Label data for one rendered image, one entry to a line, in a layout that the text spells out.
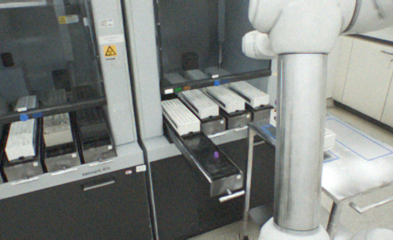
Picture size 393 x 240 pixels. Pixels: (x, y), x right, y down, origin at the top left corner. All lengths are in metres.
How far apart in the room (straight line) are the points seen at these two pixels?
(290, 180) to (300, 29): 0.30
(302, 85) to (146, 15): 0.88
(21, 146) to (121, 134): 0.42
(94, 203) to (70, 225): 0.15
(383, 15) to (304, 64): 0.17
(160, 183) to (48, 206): 0.52
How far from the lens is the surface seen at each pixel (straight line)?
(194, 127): 1.41
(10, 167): 1.44
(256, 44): 1.18
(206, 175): 1.16
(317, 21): 0.63
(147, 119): 1.50
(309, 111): 0.64
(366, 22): 0.70
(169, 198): 1.67
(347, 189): 1.17
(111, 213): 1.63
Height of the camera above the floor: 1.50
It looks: 27 degrees down
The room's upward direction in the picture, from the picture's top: 1 degrees counter-clockwise
